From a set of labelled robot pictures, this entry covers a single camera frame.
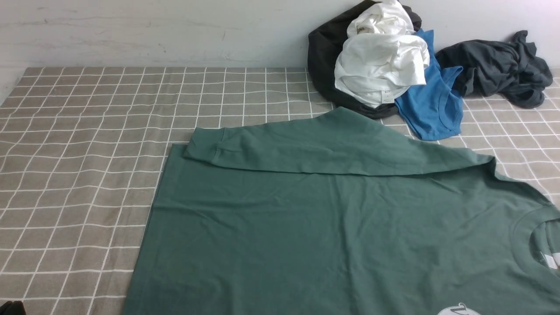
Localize white crumpled shirt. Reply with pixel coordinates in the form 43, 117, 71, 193
334, 0, 430, 108

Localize black crumpled garment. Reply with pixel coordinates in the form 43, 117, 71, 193
307, 0, 422, 119

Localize green long-sleeved shirt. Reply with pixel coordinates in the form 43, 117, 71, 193
122, 108, 559, 315

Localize blue shirt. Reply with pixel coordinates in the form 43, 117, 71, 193
395, 29, 463, 141

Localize grey checked tablecloth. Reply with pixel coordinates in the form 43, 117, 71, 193
1, 67, 559, 315

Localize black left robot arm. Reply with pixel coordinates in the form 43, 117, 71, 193
0, 301, 26, 315

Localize dark grey crumpled shirt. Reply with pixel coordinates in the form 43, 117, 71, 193
435, 30, 553, 109

